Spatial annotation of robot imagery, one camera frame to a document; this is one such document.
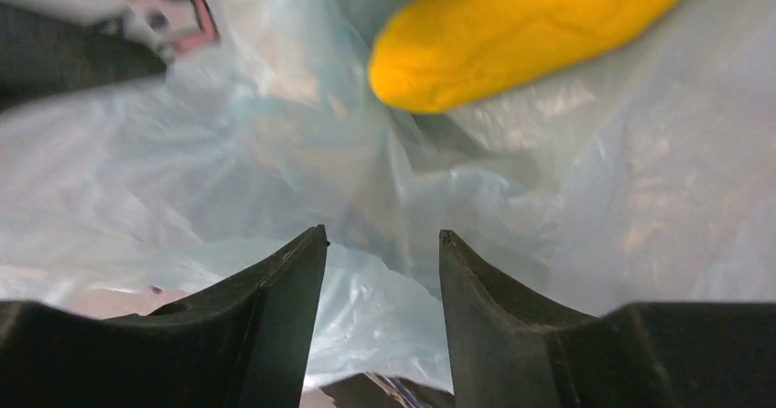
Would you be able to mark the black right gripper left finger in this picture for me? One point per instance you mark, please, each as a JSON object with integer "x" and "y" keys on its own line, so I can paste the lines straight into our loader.
{"x": 243, "y": 342}

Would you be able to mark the light blue printed plastic bag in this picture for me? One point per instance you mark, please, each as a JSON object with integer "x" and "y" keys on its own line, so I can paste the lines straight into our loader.
{"x": 647, "y": 174}

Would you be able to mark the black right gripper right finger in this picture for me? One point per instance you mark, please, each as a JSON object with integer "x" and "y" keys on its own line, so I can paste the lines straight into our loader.
{"x": 510, "y": 346}

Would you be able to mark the yellow fake fruit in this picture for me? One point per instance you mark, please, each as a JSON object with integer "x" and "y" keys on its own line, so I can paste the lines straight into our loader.
{"x": 435, "y": 55}

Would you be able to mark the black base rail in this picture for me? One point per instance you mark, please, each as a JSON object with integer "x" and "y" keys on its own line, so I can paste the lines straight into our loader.
{"x": 370, "y": 390}

